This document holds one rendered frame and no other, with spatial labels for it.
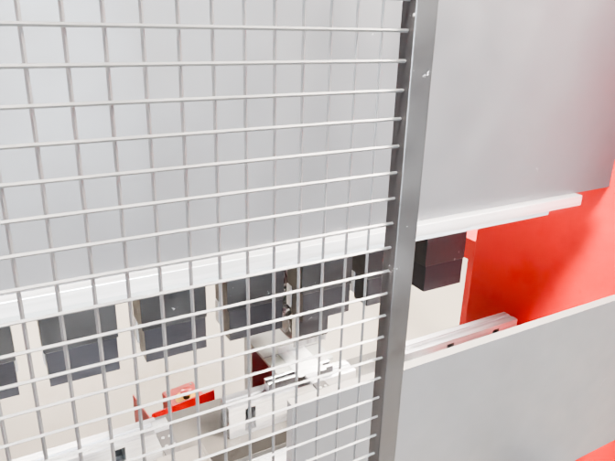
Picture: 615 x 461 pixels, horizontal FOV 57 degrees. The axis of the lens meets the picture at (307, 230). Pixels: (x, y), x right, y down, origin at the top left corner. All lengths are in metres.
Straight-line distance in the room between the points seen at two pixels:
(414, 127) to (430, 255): 1.15
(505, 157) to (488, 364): 0.53
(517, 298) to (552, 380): 0.79
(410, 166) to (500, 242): 1.62
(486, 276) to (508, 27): 1.07
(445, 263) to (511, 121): 0.48
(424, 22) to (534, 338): 0.86
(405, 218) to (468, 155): 0.84
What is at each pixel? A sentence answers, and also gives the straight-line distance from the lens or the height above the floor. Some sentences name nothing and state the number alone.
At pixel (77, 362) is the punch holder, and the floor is 1.22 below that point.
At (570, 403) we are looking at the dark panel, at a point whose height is 1.09.
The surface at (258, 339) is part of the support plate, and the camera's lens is 1.76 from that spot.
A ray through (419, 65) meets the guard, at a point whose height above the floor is 1.87.
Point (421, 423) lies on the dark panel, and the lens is 1.14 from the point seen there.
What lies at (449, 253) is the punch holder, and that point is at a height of 1.28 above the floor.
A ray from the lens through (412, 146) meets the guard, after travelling 0.53.
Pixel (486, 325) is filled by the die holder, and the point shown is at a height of 0.97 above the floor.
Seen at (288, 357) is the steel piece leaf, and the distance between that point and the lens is 1.67.
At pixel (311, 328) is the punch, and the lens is 1.55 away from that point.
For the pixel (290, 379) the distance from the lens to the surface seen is 1.60.
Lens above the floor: 1.91
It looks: 20 degrees down
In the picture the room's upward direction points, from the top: 1 degrees clockwise
